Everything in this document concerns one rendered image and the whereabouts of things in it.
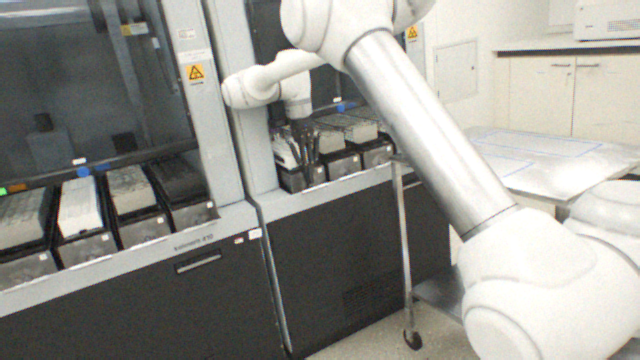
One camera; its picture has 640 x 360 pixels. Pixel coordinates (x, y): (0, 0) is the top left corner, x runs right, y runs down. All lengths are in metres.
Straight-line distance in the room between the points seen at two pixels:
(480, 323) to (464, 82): 3.09
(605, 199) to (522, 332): 0.27
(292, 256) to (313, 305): 0.24
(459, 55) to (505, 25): 0.51
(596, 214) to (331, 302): 1.20
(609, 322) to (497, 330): 0.13
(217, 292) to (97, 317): 0.35
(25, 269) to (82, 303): 0.18
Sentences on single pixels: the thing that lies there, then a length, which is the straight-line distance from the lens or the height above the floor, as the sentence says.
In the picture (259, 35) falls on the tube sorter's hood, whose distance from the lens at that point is 1.48.
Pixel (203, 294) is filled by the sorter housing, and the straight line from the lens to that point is 1.53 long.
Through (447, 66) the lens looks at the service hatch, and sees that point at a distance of 3.49.
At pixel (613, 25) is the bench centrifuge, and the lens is 3.32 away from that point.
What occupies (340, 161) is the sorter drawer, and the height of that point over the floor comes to 0.80.
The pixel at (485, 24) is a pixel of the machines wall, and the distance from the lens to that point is 3.75.
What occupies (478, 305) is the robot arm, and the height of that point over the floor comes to 0.90.
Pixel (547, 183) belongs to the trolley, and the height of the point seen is 0.82.
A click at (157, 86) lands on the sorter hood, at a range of 1.40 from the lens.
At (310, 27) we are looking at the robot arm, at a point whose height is 1.27.
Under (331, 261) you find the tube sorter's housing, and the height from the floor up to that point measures 0.42.
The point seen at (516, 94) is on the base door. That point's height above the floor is 0.54.
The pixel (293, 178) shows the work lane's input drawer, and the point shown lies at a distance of 1.49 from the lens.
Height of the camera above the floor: 1.28
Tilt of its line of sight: 20 degrees down
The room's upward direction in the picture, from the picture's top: 9 degrees counter-clockwise
